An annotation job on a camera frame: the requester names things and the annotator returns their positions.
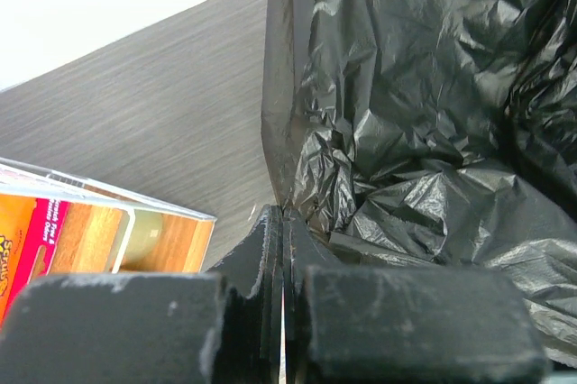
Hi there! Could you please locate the pale green plastic container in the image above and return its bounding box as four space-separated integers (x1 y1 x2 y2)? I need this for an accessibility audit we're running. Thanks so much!
123 210 163 265

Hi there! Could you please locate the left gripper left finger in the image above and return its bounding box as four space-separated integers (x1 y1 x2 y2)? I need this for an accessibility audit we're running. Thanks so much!
1 206 283 383

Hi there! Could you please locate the white wire shelf rack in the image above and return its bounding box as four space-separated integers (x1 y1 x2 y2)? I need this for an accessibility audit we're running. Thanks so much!
0 157 218 326

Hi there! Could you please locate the black trash bag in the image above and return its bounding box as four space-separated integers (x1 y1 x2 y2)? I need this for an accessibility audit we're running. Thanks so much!
261 0 576 367

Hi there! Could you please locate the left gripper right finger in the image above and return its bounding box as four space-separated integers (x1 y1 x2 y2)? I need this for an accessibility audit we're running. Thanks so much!
283 209 550 383

